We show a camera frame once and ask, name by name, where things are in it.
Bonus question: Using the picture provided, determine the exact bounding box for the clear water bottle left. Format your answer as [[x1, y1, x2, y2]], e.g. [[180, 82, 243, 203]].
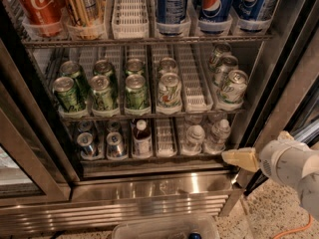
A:
[[181, 125, 205, 155]]

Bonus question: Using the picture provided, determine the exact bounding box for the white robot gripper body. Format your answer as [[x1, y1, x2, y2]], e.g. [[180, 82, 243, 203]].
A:
[[258, 139, 319, 187]]

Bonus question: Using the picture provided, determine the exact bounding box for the blue pepsi can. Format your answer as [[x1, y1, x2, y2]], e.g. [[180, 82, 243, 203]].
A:
[[232, 0, 278, 33], [198, 0, 233, 34], [156, 0, 187, 36]]

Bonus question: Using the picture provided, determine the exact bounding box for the blue pepsi can right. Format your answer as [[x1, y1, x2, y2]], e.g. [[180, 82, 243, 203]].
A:
[[232, 0, 278, 33]]

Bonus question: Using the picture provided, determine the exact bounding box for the red coca-cola can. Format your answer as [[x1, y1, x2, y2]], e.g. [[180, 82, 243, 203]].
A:
[[18, 0, 62, 37]]

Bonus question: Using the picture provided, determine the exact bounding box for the blue pepsi can middle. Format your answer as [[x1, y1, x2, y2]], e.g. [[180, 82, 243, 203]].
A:
[[198, 0, 233, 34]]

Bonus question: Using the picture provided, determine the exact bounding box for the silver can back left bottom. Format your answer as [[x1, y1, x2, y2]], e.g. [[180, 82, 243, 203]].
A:
[[77, 120, 94, 133]]

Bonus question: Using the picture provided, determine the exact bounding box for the blue pepsi can left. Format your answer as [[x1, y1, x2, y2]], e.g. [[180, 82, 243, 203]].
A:
[[156, 0, 187, 36]]

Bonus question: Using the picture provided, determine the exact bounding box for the empty white lane tray bottom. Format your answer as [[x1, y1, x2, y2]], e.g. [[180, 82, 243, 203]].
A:
[[156, 118, 177, 157]]

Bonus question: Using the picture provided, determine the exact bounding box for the white 7up can back right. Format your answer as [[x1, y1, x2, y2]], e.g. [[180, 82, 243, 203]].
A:
[[208, 43, 231, 71]]

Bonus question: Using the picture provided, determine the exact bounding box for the empty white lane tray middle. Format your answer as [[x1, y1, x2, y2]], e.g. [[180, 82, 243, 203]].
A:
[[174, 45, 213, 113]]

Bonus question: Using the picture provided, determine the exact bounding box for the clear water bottle right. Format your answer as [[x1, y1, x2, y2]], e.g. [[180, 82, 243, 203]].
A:
[[204, 119, 231, 154]]

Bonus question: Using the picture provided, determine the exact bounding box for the white 7up can front centre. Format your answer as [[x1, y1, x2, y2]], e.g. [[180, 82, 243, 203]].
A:
[[158, 73, 181, 108]]

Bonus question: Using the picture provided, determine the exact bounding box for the gold soda can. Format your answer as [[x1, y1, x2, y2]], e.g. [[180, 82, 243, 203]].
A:
[[65, 0, 104, 40]]

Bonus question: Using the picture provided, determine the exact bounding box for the white 7up can back centre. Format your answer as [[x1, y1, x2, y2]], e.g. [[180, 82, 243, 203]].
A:
[[158, 57, 178, 77]]

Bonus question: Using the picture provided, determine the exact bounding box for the orange power cable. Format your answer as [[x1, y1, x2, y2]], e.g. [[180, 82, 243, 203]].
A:
[[272, 214, 314, 239]]

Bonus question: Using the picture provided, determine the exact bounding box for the empty white lane tray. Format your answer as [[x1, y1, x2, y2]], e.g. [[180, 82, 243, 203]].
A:
[[174, 45, 213, 113], [156, 118, 177, 157], [112, 0, 149, 39]]

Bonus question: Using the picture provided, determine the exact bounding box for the silver can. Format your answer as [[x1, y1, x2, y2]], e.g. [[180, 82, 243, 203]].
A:
[[107, 131, 127, 160], [77, 132, 97, 157], [77, 120, 94, 133], [106, 120, 122, 132]]

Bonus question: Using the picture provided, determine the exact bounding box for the silver can front left bottom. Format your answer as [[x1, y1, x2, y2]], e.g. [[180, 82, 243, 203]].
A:
[[77, 132, 97, 157]]

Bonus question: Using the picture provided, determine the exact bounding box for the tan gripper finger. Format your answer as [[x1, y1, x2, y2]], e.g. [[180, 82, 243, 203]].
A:
[[277, 130, 294, 140], [221, 147, 259, 172]]

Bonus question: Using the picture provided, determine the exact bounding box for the stainless steel fridge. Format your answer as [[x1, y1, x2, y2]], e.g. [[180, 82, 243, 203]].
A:
[[0, 0, 318, 237]]

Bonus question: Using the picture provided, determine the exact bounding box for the white 7up can middle right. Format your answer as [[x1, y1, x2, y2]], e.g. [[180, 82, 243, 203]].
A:
[[212, 55, 238, 87]]

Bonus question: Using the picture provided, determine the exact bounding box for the empty white lane tray top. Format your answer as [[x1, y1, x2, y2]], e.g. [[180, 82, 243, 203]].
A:
[[112, 0, 149, 39]]

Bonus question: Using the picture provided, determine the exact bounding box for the clear plastic bin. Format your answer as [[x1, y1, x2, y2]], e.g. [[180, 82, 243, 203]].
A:
[[112, 214, 220, 239]]

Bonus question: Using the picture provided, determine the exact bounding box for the clear water bottle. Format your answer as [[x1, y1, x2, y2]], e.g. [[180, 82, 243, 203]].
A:
[[181, 125, 205, 155], [204, 119, 231, 154]]

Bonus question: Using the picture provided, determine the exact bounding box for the white diet 7up can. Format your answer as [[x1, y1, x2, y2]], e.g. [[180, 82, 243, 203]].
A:
[[218, 70, 248, 104]]

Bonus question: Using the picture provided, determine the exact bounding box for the dark drink bottle white cap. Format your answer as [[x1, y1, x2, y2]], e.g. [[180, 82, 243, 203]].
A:
[[133, 119, 153, 158]]

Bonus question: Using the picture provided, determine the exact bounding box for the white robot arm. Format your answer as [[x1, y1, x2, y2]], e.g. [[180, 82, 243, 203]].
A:
[[221, 131, 319, 220]]

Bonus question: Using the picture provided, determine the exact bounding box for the green can lane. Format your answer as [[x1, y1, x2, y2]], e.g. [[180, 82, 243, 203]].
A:
[[53, 77, 86, 113], [93, 60, 118, 90], [125, 58, 145, 76], [126, 74, 150, 111], [89, 75, 118, 111], [60, 61, 90, 99]]

